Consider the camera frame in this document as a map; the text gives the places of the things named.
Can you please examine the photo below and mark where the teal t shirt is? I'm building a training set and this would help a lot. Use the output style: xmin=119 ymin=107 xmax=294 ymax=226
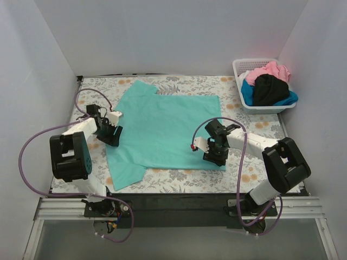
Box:
xmin=106 ymin=80 xmax=221 ymax=191

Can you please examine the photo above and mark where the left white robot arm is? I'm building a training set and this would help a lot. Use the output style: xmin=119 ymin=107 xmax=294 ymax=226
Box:
xmin=49 ymin=104 xmax=123 ymax=203

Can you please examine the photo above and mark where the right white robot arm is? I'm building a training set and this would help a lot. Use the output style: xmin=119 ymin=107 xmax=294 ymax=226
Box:
xmin=192 ymin=119 xmax=311 ymax=214

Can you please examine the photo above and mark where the floral table cloth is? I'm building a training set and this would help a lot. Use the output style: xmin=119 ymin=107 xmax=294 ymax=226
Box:
xmin=48 ymin=75 xmax=302 ymax=194

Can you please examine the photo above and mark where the blue t shirt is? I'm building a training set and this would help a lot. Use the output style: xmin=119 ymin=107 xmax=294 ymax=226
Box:
xmin=241 ymin=80 xmax=298 ymax=106

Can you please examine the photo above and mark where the black t shirt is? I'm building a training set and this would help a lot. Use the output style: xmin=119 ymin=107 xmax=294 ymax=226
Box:
xmin=253 ymin=74 xmax=290 ymax=106

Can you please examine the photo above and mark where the white plastic laundry basket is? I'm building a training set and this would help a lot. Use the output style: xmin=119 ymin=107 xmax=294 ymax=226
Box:
xmin=233 ymin=58 xmax=298 ymax=114

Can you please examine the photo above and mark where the pink t shirt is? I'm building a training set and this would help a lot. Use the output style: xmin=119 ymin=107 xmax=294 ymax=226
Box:
xmin=245 ymin=61 xmax=291 ymax=86

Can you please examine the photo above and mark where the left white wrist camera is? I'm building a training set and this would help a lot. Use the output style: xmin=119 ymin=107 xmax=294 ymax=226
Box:
xmin=106 ymin=111 xmax=123 ymax=127

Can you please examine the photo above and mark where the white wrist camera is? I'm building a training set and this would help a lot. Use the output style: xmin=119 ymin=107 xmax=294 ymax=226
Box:
xmin=106 ymin=111 xmax=123 ymax=127
xmin=190 ymin=136 xmax=209 ymax=153

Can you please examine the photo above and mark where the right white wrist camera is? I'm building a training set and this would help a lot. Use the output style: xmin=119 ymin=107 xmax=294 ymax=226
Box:
xmin=190 ymin=136 xmax=209 ymax=153

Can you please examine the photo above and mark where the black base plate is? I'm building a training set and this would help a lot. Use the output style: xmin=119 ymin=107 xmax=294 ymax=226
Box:
xmin=83 ymin=192 xmax=279 ymax=230

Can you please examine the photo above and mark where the aluminium frame rail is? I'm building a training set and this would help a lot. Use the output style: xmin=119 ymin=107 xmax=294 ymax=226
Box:
xmin=24 ymin=196 xmax=338 ymax=259

